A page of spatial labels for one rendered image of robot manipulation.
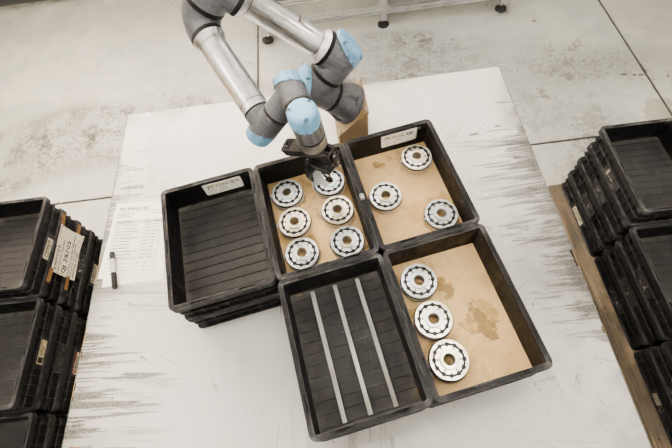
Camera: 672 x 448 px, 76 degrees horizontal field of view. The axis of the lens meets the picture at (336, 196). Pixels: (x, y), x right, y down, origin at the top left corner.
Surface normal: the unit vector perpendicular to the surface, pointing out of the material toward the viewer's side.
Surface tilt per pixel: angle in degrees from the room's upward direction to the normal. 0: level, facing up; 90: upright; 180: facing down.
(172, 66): 0
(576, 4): 0
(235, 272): 0
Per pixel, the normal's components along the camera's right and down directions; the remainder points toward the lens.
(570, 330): -0.08, -0.50
